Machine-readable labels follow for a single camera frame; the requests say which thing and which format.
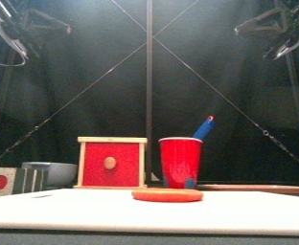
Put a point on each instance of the grey bowl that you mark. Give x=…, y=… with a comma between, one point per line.
x=57, y=172

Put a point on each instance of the white cutting board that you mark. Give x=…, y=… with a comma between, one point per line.
x=147, y=215

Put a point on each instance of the wooden drawer box frame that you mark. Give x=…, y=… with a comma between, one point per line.
x=112, y=139

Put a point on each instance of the black vertical frame pole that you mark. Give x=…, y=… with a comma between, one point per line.
x=150, y=79

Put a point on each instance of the orange dough disc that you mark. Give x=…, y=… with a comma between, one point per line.
x=167, y=195

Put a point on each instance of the dark side frame pole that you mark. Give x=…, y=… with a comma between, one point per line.
x=295, y=102

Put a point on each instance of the red drawer with wooden knob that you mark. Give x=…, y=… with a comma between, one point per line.
x=122, y=166

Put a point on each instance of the striped box with red dot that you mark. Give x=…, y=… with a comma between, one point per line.
x=11, y=182

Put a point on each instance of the red plastic cup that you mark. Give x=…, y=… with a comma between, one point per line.
x=180, y=162

